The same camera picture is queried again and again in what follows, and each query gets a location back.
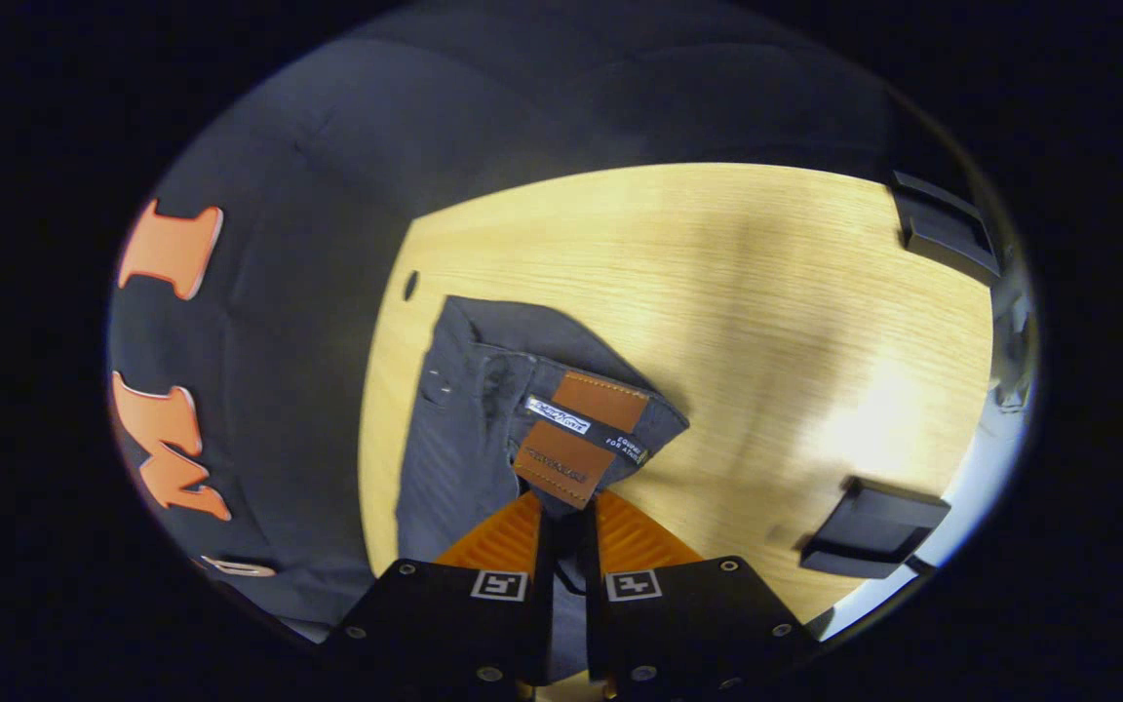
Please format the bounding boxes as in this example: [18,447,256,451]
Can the dark grey jeans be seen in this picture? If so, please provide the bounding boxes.
[394,294,691,683]

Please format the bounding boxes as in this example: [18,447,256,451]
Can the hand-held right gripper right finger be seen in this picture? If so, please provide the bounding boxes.
[578,490,823,701]

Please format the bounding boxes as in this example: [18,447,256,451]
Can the black backdrop cloth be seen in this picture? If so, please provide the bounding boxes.
[108,5,1001,644]

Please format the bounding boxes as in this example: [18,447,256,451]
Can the black rectangular block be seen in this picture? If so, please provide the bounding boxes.
[800,478,952,581]
[891,171,1003,286]

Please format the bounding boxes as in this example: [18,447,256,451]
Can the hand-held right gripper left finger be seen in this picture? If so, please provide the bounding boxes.
[321,490,556,701]

